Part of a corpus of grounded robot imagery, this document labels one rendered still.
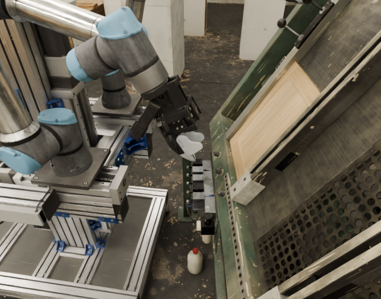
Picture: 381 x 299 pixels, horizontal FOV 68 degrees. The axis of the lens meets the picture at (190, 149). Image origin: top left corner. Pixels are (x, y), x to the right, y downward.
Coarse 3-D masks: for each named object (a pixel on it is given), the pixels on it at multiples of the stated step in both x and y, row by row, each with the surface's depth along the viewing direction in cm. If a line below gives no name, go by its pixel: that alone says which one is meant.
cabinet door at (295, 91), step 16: (288, 80) 120; (304, 80) 109; (272, 96) 126; (288, 96) 115; (304, 96) 105; (256, 112) 133; (272, 112) 121; (288, 112) 111; (240, 128) 142; (256, 128) 128; (272, 128) 116; (240, 144) 135; (256, 144) 122; (240, 160) 129; (256, 160) 117; (240, 176) 123
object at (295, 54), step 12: (336, 0) 108; (348, 0) 107; (336, 12) 110; (324, 24) 112; (312, 36) 115; (300, 48) 118; (288, 60) 122; (300, 60) 121; (276, 72) 128; (264, 84) 133; (264, 96) 132; (252, 108) 136; (240, 120) 140; (228, 132) 147
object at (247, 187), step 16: (368, 48) 79; (352, 64) 82; (368, 64) 78; (336, 80) 85; (352, 80) 81; (368, 80) 81; (320, 96) 89; (336, 96) 84; (352, 96) 84; (304, 112) 93; (320, 112) 87; (336, 112) 87; (288, 128) 97; (304, 128) 91; (320, 128) 91; (272, 144) 102; (288, 144) 95; (304, 144) 95; (272, 160) 99; (288, 160) 99; (256, 176) 104; (272, 176) 104; (240, 192) 109; (256, 192) 109
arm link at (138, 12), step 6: (126, 0) 125; (132, 0) 123; (138, 0) 123; (144, 0) 126; (126, 6) 126; (132, 6) 125; (138, 6) 126; (144, 6) 129; (138, 12) 128; (138, 18) 130
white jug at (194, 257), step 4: (192, 252) 176; (196, 252) 173; (200, 252) 179; (188, 256) 177; (192, 256) 175; (196, 256) 175; (200, 256) 176; (188, 260) 177; (192, 260) 175; (196, 260) 174; (200, 260) 175; (188, 264) 180; (192, 264) 175; (196, 264) 175; (200, 264) 177; (188, 268) 183; (192, 268) 179; (196, 268) 178; (200, 268) 180; (192, 272) 181; (196, 272) 181
